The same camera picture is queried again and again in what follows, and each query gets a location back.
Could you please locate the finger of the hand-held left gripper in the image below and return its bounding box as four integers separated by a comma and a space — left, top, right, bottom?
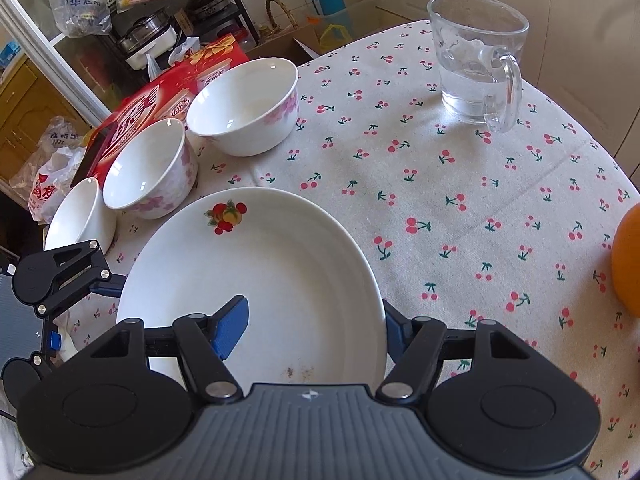
37, 240, 126, 317
30, 330, 63, 367

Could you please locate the cherry-print tablecloth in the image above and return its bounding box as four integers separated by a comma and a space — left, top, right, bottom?
50, 19, 640, 480

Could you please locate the cardboard box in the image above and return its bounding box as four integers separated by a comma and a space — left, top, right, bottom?
244, 0, 417, 64

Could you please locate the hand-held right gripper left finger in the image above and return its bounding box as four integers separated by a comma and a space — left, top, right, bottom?
90, 296, 250, 406

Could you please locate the glass mug with water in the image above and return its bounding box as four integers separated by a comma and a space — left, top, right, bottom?
426, 0, 530, 134

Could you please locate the red printed box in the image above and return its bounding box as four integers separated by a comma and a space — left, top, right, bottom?
70, 33, 251, 192

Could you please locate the white pink-flower bowl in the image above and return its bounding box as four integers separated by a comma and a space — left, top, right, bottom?
186, 57, 300, 157
102, 119, 200, 220
43, 177, 117, 254

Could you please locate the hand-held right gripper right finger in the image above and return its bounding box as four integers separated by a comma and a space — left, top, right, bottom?
376, 299, 531, 407

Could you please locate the white fruit-print plate with stain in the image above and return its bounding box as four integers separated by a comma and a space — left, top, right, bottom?
115, 187, 389, 397

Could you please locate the white electric cooker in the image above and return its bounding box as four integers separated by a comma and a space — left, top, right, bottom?
117, 14, 179, 71

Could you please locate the white red-print plastic bag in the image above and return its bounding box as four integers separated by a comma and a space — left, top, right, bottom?
10, 116, 94, 224

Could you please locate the wicker basket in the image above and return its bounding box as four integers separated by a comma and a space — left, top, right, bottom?
264, 0, 299, 42

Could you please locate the orange with leaf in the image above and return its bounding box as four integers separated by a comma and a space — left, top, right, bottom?
610, 205, 640, 317

